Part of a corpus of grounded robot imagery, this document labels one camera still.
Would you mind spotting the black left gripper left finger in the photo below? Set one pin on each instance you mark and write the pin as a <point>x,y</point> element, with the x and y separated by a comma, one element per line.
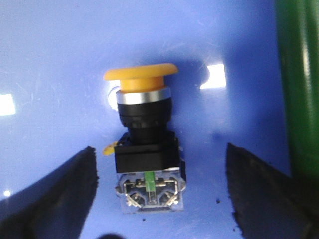
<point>56,206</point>

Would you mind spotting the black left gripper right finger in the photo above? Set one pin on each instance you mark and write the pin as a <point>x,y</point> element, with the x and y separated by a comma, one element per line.
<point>267,203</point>

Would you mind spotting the yellow mushroom push button switch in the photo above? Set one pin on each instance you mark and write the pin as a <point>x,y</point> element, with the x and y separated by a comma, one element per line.
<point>150,172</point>

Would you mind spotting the blue plastic tray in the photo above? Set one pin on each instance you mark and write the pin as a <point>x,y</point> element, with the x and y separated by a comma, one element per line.
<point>54,54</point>

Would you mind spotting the green conveyor belt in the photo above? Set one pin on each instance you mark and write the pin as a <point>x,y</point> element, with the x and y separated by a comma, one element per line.
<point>298,41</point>

